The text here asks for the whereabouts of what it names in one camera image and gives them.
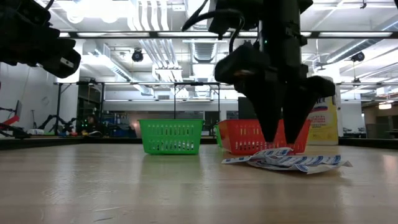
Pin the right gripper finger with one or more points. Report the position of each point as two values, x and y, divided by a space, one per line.
295 115
267 115

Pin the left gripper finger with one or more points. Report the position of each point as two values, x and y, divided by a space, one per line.
62 62

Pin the red plastic mesh basket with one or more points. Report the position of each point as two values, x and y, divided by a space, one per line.
242 137

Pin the green plastic mesh basket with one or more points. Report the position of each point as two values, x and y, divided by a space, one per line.
218 135
171 137

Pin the black background robot arm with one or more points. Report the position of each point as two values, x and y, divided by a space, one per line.
57 119

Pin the black computer monitor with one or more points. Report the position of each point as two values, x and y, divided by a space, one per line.
245 109

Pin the Lysol wipes canister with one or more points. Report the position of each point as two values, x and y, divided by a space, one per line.
323 124

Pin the dark equipment rack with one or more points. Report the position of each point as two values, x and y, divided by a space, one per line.
88 102

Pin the person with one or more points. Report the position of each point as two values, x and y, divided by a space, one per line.
91 123

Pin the black red background device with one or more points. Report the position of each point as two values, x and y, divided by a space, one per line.
11 119

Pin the black ceiling spotlight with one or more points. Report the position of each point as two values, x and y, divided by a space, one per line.
357 57
137 55

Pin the glowing ceiling lamp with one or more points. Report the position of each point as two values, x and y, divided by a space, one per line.
384 106

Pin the black overhead light bar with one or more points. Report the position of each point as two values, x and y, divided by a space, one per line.
155 34

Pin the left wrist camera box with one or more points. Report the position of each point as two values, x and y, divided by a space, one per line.
21 14

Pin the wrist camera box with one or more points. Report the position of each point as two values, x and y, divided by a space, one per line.
236 12
21 14

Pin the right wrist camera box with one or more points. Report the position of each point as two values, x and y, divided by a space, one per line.
236 12

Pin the round silver air duct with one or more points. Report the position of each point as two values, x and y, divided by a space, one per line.
203 51

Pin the black background rig frame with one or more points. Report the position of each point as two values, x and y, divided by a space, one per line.
196 83

